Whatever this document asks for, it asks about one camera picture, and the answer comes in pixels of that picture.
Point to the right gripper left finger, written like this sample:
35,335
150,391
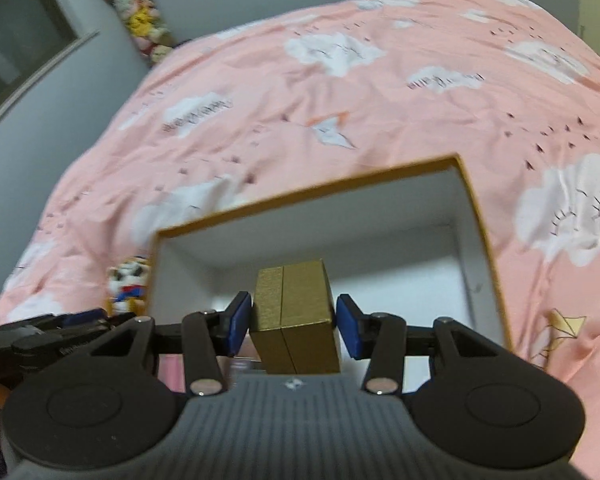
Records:
206,335

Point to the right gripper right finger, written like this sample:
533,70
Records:
378,338

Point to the gold gift box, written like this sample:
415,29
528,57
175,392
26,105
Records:
293,325

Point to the red panda plush toy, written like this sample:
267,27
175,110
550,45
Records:
127,285

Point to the pink pouch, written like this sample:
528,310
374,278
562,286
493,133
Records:
171,372

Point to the orange cardboard box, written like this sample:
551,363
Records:
408,241

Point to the pink cloud-print duvet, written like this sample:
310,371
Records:
325,93

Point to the dark window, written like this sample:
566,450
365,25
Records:
35,36

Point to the stack of plush toys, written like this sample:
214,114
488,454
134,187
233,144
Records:
144,23

